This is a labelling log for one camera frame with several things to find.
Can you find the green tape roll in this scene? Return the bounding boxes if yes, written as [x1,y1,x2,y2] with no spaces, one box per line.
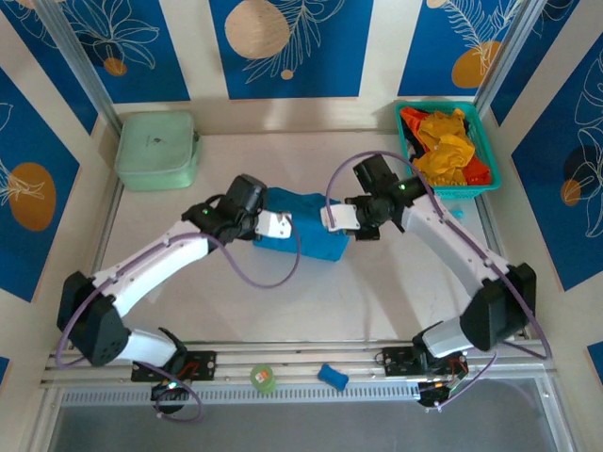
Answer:
[251,364,279,395]

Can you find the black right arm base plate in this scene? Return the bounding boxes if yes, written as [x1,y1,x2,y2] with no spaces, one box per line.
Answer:
[383,346,468,378]

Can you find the blue bone-shaped sponge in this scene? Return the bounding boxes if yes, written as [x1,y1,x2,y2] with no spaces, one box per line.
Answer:
[317,363,350,391]

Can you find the orange t-shirt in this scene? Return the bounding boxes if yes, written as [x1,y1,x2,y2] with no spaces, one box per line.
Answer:
[399,106,494,187]

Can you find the mint green zipper case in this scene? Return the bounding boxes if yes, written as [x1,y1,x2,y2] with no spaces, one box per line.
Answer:
[114,110,204,192]

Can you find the teal plastic basket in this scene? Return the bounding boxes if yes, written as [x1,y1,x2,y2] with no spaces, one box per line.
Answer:
[394,101,503,202]

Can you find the blue t-shirt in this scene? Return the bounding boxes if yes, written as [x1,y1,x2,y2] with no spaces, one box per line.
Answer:
[252,186,352,265]

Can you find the yellow t-shirt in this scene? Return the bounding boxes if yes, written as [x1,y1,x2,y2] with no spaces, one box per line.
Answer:
[410,108,476,187]

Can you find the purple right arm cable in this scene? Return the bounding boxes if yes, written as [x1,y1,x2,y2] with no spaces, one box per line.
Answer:
[324,150,553,414]

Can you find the aluminium frame rail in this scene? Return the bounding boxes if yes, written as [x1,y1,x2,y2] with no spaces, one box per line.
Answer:
[40,339,553,391]

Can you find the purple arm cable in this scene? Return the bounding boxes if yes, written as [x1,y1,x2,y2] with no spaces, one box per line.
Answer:
[324,150,553,414]
[55,216,302,423]

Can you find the blue floral wall panel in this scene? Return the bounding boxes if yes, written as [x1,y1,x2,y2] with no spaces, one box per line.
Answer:
[398,0,525,99]
[60,0,192,105]
[209,0,374,101]
[511,44,603,292]
[0,65,81,303]

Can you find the aluminium side rail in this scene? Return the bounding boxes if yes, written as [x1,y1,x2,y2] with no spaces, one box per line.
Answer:
[68,181,126,350]
[476,196,532,341]

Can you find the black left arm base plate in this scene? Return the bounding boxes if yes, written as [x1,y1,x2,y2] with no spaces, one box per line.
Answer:
[130,350,219,383]

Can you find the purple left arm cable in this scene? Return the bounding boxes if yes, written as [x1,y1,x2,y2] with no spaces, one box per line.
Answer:
[55,216,302,423]

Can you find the slotted grey cable duct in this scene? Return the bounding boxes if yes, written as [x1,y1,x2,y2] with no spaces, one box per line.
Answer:
[59,383,425,409]

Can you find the aluminium corner post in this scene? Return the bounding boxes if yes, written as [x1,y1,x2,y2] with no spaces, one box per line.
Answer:
[35,0,122,136]
[472,0,544,113]

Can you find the grey metal sheet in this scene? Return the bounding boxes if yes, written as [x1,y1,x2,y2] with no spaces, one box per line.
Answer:
[46,403,566,452]

